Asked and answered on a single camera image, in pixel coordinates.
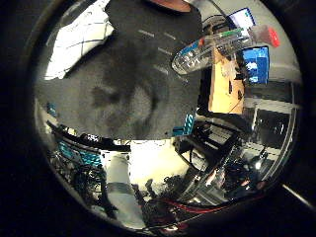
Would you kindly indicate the black metal rack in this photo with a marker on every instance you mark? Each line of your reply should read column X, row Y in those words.
column 273, row 125

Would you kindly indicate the light wooden desk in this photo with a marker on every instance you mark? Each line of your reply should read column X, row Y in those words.
column 223, row 92

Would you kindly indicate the teal aluminium table frame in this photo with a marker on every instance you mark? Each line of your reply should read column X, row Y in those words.
column 187, row 125

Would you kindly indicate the blue box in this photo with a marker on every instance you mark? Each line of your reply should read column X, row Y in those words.
column 258, row 65

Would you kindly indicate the grey cloth mat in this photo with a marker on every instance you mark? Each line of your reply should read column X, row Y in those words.
column 115, row 82

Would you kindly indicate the monitor with lit blue screen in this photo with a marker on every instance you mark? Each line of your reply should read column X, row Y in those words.
column 243, row 19

